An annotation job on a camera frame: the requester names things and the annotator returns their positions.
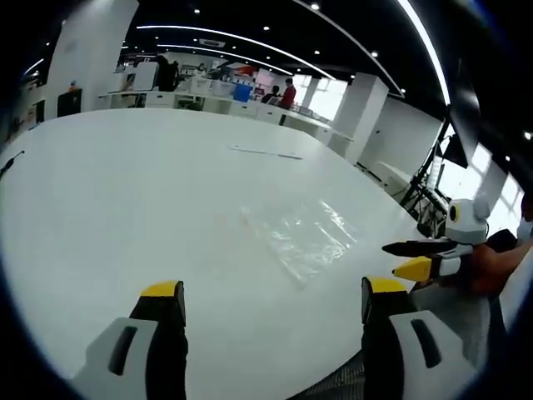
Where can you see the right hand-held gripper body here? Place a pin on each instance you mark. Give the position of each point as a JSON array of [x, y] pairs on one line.
[[468, 225]]

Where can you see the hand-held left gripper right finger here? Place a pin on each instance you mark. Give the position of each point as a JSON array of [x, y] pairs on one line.
[[399, 346]]

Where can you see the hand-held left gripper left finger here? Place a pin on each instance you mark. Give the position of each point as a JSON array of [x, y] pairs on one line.
[[125, 358]]

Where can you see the transparent food packaging bag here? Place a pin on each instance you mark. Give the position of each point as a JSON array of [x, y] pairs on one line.
[[300, 241]]

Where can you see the person's right hand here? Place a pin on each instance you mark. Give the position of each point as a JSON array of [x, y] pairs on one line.
[[485, 268]]

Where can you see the black tripod stand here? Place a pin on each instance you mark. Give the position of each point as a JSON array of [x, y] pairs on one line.
[[422, 187]]

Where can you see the person's grey clothing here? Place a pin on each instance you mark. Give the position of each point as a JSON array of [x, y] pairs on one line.
[[462, 321]]

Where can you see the black monitor screen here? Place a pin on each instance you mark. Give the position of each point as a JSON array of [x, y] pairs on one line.
[[460, 151]]

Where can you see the long ceiling light strip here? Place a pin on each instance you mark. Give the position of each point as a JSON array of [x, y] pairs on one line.
[[429, 50]]

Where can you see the long white counter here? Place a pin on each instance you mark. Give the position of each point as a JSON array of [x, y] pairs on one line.
[[250, 109]]

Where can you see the blue box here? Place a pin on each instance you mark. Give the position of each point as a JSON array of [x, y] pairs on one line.
[[243, 91]]

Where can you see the black cabinet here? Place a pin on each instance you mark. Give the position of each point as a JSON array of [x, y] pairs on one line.
[[69, 103]]

